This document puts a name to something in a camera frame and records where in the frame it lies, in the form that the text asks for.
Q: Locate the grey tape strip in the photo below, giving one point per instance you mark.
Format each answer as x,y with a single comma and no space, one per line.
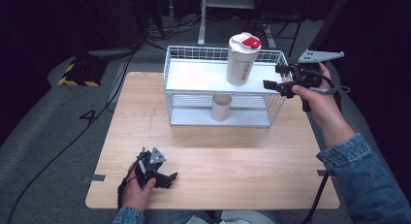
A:
321,173
97,178

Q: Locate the black yellow striped base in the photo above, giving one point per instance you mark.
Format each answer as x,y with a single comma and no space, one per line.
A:
82,73

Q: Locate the person's right hand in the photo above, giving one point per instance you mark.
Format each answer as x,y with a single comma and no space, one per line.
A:
318,104

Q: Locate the black chair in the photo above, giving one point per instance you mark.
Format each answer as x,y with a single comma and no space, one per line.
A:
281,10

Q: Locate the white desk frame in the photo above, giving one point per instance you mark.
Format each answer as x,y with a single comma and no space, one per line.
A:
202,23

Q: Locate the small white cup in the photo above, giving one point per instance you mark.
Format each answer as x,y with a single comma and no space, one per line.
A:
221,109

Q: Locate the person's left hand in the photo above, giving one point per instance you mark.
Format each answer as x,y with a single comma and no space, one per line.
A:
137,193

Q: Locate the white tumbler with red lid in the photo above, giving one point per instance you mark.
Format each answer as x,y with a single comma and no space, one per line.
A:
240,64

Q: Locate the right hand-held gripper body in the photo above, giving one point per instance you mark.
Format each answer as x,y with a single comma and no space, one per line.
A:
310,73

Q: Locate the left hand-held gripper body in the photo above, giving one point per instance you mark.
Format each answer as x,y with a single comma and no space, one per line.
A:
150,166

